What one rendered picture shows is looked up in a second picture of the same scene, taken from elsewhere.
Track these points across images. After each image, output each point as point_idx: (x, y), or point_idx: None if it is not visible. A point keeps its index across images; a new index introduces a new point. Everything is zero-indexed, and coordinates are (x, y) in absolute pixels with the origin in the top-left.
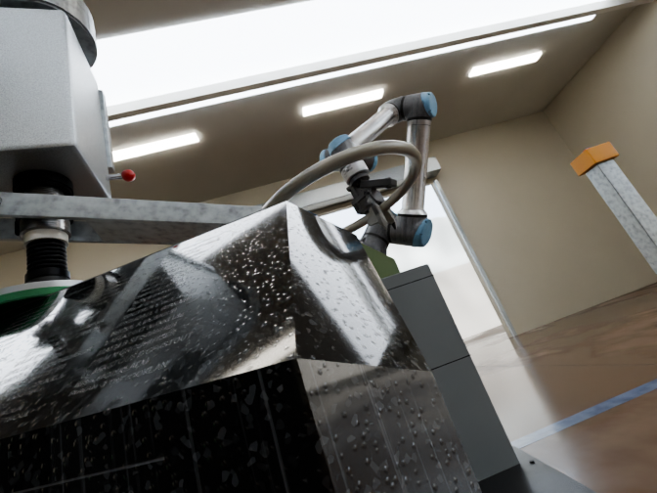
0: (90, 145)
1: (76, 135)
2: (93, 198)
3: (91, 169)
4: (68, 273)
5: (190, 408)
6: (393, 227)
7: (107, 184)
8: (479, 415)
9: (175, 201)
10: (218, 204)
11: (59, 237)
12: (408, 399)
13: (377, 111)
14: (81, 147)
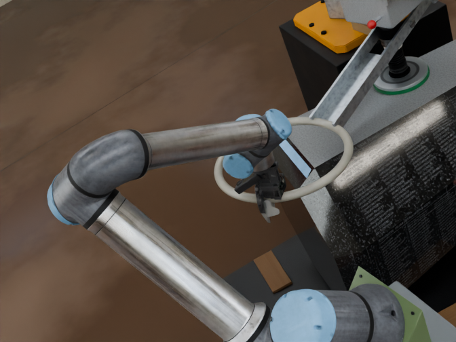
0: (357, 7)
1: (345, 15)
2: (359, 46)
3: (362, 24)
4: (391, 66)
5: None
6: (269, 220)
7: (382, 21)
8: None
9: (337, 77)
10: (324, 96)
11: (384, 49)
12: None
13: (138, 131)
14: (349, 19)
